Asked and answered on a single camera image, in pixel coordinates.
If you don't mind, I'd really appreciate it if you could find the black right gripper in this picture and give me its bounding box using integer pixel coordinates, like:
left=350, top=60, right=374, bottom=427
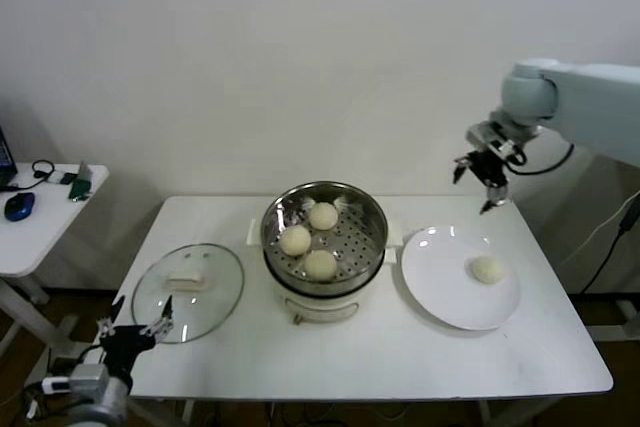
left=451, top=149, right=512, bottom=216

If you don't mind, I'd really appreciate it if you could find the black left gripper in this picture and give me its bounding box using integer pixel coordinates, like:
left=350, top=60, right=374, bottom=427
left=96, top=293, right=175, bottom=379

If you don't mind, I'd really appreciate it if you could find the glass lid with white handle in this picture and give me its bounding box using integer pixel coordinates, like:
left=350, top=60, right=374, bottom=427
left=131, top=242, right=246, bottom=345

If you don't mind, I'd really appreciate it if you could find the white steamed baozi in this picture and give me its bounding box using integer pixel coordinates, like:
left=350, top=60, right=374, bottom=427
left=278, top=224, right=312, bottom=257
left=308, top=201, right=340, bottom=231
left=467, top=255, right=505, bottom=286
left=303, top=249, right=339, bottom=282

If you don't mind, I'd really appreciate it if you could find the stainless steel steamer basket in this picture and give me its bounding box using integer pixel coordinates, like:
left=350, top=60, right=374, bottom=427
left=244, top=180, right=404, bottom=294

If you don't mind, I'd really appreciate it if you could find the white round plate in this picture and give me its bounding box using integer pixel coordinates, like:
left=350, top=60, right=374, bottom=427
left=400, top=225, right=523, bottom=333

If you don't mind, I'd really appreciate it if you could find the white side table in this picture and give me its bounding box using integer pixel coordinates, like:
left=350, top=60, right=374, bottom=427
left=0, top=162, right=111, bottom=391

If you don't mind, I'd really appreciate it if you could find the green circuit board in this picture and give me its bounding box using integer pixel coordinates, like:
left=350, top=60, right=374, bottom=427
left=68, top=160, right=96, bottom=201

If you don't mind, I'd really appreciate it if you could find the blue computer mouse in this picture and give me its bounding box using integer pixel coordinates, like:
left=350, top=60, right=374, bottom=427
left=4, top=191, right=38, bottom=221

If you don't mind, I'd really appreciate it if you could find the white electric cooker base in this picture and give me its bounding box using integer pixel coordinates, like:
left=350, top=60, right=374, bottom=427
left=262, top=246, right=400, bottom=327

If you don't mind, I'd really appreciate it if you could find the dark laptop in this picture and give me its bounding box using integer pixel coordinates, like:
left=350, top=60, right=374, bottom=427
left=0, top=120, right=21, bottom=191

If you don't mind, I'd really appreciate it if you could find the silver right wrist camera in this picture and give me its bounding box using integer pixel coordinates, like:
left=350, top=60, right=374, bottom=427
left=465, top=120, right=517, bottom=159

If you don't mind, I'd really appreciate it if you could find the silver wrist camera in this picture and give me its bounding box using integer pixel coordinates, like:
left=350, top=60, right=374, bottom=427
left=40, top=363, right=110, bottom=397
left=465, top=120, right=517, bottom=159

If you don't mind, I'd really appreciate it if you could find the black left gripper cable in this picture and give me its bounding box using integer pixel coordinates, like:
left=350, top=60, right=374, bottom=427
left=74, top=344, right=106, bottom=368

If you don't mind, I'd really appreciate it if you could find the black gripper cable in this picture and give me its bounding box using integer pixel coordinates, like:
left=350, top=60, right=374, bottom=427
left=507, top=140, right=576, bottom=177
left=74, top=344, right=106, bottom=368

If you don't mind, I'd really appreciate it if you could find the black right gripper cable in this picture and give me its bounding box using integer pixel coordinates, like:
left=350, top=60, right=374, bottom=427
left=507, top=140, right=576, bottom=177

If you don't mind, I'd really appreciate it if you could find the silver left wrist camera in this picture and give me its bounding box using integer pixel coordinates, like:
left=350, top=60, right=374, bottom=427
left=40, top=363, right=110, bottom=397

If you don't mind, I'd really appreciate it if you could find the white wall cable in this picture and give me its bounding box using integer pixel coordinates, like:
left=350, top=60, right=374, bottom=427
left=553, top=194, right=640, bottom=269

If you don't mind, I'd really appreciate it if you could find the black wall power cable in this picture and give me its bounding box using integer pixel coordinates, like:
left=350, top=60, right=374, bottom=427
left=578, top=195, right=640, bottom=294

